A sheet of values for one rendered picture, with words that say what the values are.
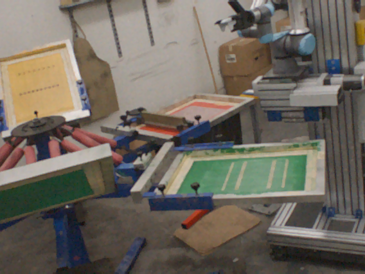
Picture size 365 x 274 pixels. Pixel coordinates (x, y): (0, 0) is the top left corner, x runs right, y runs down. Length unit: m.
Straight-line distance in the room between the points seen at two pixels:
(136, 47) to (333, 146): 3.03
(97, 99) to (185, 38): 1.48
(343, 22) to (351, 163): 0.89
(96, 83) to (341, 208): 2.90
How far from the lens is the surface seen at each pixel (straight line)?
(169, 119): 3.20
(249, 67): 6.40
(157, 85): 5.88
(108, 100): 5.41
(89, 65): 5.24
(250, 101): 3.46
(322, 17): 3.03
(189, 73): 6.23
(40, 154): 2.78
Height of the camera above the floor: 2.03
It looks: 20 degrees down
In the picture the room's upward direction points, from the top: 11 degrees counter-clockwise
